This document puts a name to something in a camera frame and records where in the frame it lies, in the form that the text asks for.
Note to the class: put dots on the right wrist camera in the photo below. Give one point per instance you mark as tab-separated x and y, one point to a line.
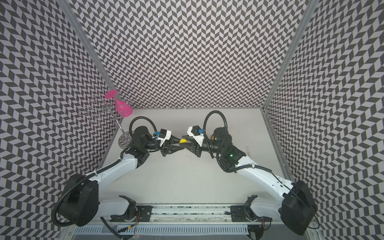
197	134

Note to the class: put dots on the pink plastic wine glass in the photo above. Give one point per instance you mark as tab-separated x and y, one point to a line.
123	108

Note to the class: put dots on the chrome wire glass rack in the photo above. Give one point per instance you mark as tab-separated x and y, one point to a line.
103	110

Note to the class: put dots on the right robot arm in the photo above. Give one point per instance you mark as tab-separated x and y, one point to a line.
215	124

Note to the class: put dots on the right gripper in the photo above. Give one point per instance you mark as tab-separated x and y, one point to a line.
192	147

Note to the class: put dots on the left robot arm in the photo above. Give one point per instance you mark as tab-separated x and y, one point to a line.
80	201

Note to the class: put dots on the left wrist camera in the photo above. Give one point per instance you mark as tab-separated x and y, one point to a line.
162	136

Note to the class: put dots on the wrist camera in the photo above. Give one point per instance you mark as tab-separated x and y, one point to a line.
162	136
197	134

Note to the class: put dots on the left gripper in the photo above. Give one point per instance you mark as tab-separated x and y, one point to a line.
169	148

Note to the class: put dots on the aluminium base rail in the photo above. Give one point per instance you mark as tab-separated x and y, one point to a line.
195	213

